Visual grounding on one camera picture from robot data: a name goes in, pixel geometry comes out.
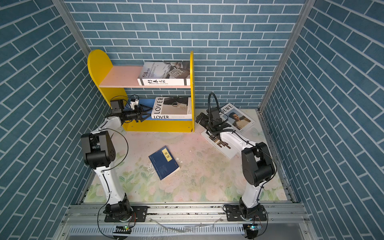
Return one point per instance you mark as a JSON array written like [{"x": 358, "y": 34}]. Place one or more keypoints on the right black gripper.
[{"x": 201, "y": 116}]

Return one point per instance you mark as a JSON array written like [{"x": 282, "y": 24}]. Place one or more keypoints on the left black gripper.
[{"x": 137, "y": 112}]

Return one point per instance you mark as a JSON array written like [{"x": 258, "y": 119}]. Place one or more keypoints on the white LOVER book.
[{"x": 172, "y": 108}]

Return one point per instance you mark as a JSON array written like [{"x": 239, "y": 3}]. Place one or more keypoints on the white brown-pattern book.
[{"x": 225, "y": 143}]

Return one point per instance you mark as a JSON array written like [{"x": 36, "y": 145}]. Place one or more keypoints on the Heritage Cultural book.
[{"x": 165, "y": 74}]

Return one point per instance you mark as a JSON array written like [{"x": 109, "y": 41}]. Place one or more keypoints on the navy blue book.
[{"x": 164, "y": 162}]

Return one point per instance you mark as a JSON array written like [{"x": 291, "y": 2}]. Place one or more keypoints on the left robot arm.
[{"x": 100, "y": 154}]

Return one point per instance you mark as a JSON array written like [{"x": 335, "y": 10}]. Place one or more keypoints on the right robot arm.
[{"x": 257, "y": 164}]

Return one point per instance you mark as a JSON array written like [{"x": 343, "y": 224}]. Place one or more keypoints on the white LOEWE book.
[{"x": 236, "y": 118}]

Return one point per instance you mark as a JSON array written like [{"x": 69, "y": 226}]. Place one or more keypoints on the yellow pink blue bookshelf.
[{"x": 112, "y": 82}]

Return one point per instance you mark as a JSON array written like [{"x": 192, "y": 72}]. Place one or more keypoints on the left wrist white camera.
[{"x": 133, "y": 101}]

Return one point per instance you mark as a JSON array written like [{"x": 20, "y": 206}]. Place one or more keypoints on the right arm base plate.
[{"x": 236, "y": 213}]

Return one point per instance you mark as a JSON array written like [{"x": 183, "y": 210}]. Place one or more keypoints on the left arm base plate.
[{"x": 133, "y": 214}]

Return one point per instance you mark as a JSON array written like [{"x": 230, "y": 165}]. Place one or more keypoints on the aluminium front rail frame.
[{"x": 189, "y": 221}]

